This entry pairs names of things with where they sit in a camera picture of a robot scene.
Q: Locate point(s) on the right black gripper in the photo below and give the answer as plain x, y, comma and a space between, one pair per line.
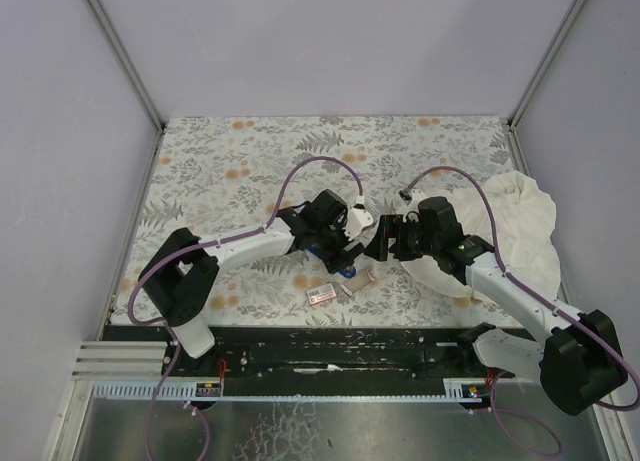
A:
383, 237

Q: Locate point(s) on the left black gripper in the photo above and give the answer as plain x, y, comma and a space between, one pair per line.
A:
344, 256

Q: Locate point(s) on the blue stapler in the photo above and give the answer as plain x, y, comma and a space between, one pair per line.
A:
346, 271

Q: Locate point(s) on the red white staple box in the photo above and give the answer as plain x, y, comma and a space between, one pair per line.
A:
320, 294

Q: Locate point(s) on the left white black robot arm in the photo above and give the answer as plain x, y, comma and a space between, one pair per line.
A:
179, 278

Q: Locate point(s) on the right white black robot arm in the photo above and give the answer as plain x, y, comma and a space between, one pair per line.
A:
575, 357

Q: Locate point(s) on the floral patterned table mat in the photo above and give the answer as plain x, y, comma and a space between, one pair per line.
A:
214, 175

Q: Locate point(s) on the white crumpled cloth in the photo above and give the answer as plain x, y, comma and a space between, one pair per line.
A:
525, 220

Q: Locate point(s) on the right aluminium frame post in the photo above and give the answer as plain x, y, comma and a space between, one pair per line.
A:
561, 35

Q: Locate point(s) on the aluminium frame post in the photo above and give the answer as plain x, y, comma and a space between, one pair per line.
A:
131, 74
561, 35

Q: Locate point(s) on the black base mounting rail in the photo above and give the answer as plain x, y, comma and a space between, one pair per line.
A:
328, 356

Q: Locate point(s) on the white slotted cable duct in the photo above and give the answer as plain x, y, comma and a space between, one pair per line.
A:
440, 391

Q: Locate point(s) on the left aluminium extrusion rail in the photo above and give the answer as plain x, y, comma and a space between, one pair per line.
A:
113, 360

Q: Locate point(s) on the left aluminium frame post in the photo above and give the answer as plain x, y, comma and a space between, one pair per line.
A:
131, 74

